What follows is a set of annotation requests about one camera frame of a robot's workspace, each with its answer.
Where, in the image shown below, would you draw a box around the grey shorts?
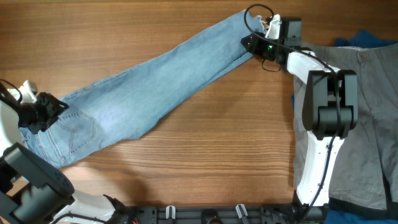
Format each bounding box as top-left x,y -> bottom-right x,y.
303,43 -> 397,210

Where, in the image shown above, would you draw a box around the white rail clip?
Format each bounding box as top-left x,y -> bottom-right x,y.
165,205 -> 176,220
235,203 -> 248,220

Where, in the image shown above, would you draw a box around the right black cable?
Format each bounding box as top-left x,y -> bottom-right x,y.
243,3 -> 343,218

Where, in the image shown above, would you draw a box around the right white rail clip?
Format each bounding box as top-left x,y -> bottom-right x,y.
235,203 -> 248,220

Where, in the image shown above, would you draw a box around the left white rail clip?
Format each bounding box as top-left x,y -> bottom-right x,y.
165,205 -> 176,220

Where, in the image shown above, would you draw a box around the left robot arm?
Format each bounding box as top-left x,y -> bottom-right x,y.
1,80 -> 134,224

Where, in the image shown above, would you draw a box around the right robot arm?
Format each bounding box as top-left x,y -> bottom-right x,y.
241,15 -> 358,223

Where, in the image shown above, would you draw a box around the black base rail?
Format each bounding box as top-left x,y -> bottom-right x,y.
128,205 -> 291,224

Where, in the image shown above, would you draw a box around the dark blue garment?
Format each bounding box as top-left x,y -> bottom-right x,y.
333,30 -> 397,49

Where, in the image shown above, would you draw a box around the light blue jeans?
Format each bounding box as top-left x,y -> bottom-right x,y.
20,12 -> 264,168

